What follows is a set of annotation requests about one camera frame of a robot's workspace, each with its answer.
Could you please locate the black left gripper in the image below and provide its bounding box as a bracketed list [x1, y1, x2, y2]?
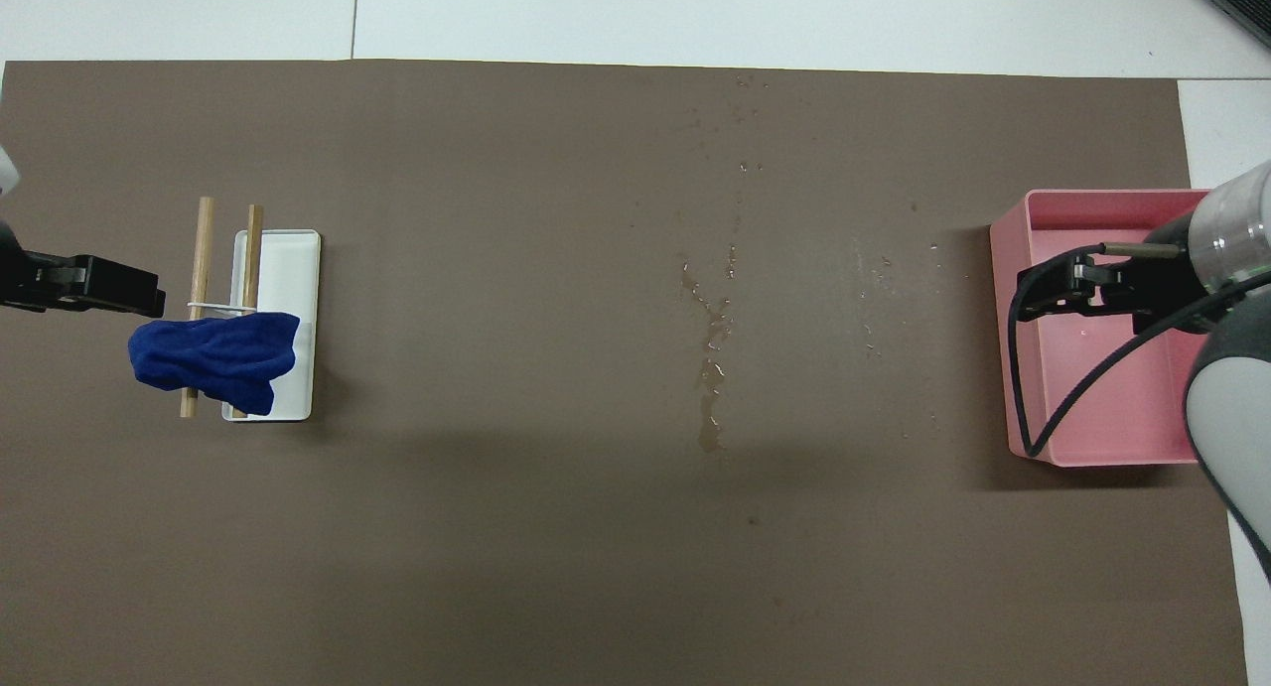
[0, 219, 167, 317]

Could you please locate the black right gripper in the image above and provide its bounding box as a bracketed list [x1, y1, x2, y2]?
[1015, 211, 1208, 336]

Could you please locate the blue towel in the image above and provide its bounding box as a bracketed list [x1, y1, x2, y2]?
[128, 311, 302, 417]

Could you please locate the white towel rack base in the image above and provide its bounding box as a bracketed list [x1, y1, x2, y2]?
[222, 229, 322, 423]

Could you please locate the spilled water puddle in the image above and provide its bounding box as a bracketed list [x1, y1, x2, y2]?
[678, 244, 741, 456]

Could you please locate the pink plastic bin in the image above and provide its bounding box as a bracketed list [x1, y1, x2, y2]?
[990, 189, 1224, 468]

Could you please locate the brown table mat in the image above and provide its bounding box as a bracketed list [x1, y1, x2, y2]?
[0, 59, 1250, 686]

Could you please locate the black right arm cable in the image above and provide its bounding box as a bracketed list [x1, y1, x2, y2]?
[1009, 242, 1271, 459]

